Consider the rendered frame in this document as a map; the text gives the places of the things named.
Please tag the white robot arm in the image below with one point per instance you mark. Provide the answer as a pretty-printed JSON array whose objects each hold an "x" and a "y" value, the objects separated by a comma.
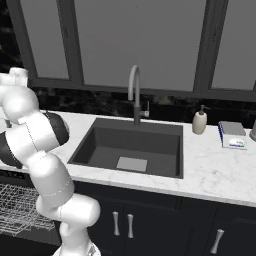
[{"x": 46, "y": 173}]

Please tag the dark cupboard door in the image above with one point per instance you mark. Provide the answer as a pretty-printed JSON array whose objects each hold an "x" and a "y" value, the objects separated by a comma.
[
  {"x": 107, "y": 233},
  {"x": 160, "y": 233},
  {"x": 238, "y": 238}
]

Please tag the black dishwasher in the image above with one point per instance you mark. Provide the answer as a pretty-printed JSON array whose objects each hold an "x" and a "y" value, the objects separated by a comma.
[{"x": 13, "y": 176}]

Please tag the dark grey sink basin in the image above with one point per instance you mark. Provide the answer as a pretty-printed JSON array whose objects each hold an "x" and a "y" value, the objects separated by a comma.
[{"x": 133, "y": 146}]

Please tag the grey curved tap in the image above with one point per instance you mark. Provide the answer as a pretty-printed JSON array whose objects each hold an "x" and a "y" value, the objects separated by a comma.
[{"x": 136, "y": 100}]

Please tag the dark drawer front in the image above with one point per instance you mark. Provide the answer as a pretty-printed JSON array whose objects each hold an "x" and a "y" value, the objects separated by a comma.
[
  {"x": 133, "y": 195},
  {"x": 236, "y": 213}
]

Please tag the beige soap dispenser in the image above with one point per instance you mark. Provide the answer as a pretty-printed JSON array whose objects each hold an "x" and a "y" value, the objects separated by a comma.
[{"x": 199, "y": 122}]

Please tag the dark framed window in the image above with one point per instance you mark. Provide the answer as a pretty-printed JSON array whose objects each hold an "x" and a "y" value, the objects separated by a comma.
[{"x": 140, "y": 40}]

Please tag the grey round object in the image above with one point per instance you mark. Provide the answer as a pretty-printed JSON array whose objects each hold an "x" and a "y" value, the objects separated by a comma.
[{"x": 253, "y": 133}]

